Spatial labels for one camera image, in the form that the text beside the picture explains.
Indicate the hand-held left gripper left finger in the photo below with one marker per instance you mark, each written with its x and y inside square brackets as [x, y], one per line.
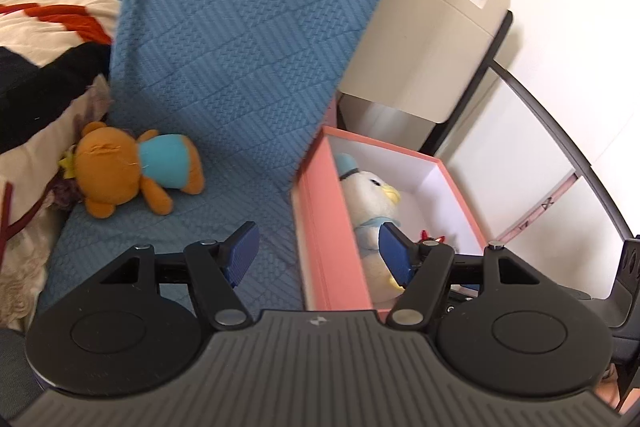
[242, 252]

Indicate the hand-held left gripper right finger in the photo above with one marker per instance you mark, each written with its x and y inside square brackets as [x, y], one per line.
[395, 252]

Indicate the red toy figure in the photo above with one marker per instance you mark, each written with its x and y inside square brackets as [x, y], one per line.
[426, 235]

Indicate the white duck plush toy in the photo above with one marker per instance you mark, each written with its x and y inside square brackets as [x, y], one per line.
[365, 207]

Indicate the pink cardboard box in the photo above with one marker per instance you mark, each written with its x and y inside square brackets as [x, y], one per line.
[320, 217]

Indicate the orange bear plush toy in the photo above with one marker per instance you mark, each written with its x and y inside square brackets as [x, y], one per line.
[110, 167]

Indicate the white panel with pink edge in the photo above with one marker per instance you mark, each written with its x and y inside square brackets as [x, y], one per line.
[500, 157]

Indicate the blue textured mat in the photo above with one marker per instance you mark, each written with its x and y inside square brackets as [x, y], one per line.
[240, 32]

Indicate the red black cream striped blanket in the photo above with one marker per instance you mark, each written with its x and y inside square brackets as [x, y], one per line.
[50, 22]

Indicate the black curved metal rail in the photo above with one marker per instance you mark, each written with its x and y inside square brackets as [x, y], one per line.
[565, 127]

